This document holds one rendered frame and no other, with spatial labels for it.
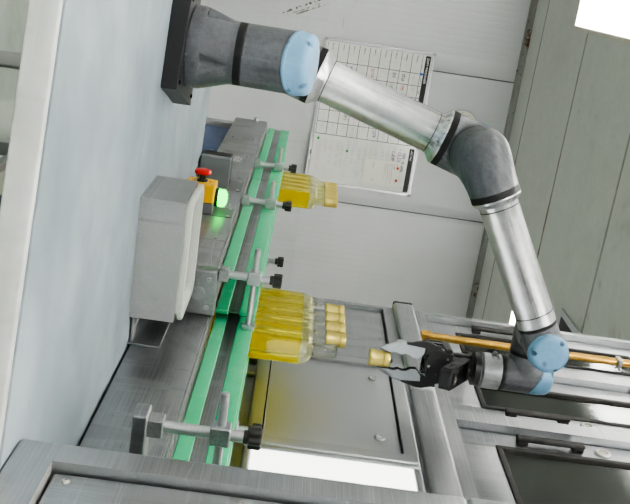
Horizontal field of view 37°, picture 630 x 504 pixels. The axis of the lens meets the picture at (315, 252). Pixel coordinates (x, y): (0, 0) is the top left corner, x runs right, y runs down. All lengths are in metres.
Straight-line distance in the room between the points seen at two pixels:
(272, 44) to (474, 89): 6.21
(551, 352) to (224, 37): 0.84
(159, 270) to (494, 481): 0.79
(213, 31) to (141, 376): 0.62
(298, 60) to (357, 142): 6.14
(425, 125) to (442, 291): 6.42
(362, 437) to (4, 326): 1.05
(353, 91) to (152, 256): 0.53
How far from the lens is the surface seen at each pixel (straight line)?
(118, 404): 1.51
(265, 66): 1.72
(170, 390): 1.56
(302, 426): 1.90
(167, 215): 1.62
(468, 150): 1.79
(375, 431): 1.94
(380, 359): 1.94
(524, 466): 2.04
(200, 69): 1.73
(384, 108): 1.86
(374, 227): 8.03
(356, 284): 8.18
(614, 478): 2.10
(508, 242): 1.79
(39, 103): 0.99
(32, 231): 0.99
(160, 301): 1.67
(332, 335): 1.99
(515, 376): 2.00
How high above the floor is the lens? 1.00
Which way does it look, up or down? 2 degrees up
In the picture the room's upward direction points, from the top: 98 degrees clockwise
